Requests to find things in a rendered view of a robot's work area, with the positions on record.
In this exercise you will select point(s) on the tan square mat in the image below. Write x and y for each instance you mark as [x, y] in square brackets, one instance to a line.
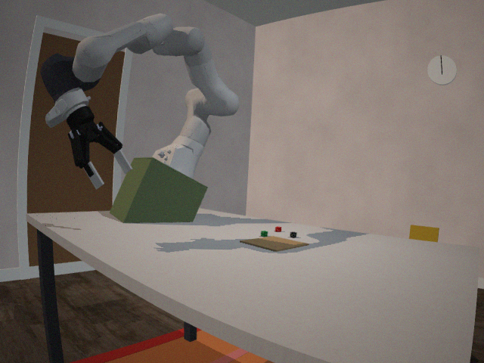
[274, 243]

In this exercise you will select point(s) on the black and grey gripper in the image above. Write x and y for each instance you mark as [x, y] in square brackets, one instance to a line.
[83, 131]

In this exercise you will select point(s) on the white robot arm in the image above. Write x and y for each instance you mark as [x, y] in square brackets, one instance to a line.
[66, 79]

